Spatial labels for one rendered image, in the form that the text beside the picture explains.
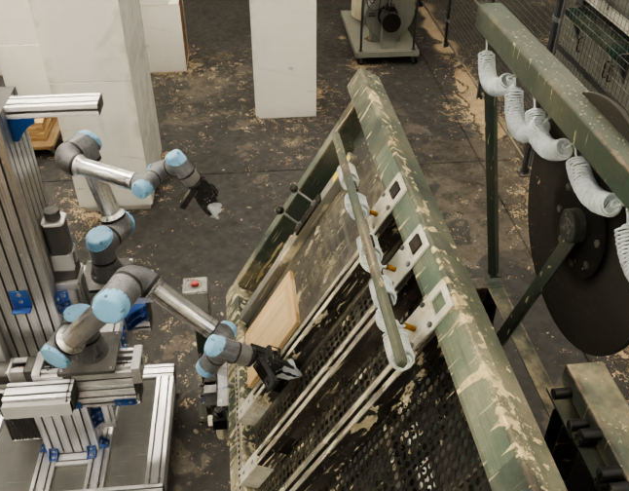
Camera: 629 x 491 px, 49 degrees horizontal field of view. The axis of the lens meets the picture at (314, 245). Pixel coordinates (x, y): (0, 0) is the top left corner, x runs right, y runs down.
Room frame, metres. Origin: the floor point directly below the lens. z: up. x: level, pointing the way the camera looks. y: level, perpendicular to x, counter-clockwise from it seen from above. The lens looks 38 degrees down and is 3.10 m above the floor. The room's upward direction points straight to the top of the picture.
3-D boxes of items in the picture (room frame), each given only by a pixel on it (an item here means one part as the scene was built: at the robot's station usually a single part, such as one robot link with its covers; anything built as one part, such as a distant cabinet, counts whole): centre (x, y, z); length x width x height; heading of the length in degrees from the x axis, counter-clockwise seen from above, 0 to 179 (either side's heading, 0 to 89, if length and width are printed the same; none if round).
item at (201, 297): (2.50, 0.57, 0.84); 0.12 x 0.12 x 0.18; 7
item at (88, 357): (1.97, 0.91, 1.09); 0.15 x 0.15 x 0.10
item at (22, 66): (6.43, 2.62, 0.36); 0.80 x 0.58 x 0.72; 5
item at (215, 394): (2.08, 0.45, 0.69); 0.50 x 0.14 x 0.24; 7
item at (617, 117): (1.72, -0.80, 1.85); 0.80 x 0.06 x 0.80; 7
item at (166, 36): (7.31, 1.69, 0.36); 0.58 x 0.45 x 0.72; 95
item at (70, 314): (1.96, 0.91, 1.20); 0.13 x 0.12 x 0.14; 165
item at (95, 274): (2.46, 0.96, 1.09); 0.15 x 0.15 x 0.10
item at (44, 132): (5.53, 2.54, 0.15); 0.61 x 0.52 x 0.31; 5
